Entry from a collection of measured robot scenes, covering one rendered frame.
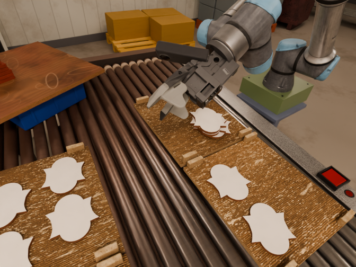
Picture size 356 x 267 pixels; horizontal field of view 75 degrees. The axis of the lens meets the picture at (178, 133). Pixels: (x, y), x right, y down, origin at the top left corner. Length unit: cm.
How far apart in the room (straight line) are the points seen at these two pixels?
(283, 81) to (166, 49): 84
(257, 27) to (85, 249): 65
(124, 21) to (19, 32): 147
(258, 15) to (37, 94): 82
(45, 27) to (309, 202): 400
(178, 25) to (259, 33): 330
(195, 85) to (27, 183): 61
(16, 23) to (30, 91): 313
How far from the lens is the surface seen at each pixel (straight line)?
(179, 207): 74
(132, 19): 399
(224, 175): 79
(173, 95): 45
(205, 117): 93
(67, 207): 75
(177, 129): 94
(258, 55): 61
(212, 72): 51
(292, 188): 86
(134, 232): 70
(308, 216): 82
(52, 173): 84
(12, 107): 101
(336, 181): 98
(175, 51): 52
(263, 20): 56
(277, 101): 125
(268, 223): 74
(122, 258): 64
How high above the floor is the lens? 155
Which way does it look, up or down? 42 degrees down
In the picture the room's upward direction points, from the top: 5 degrees clockwise
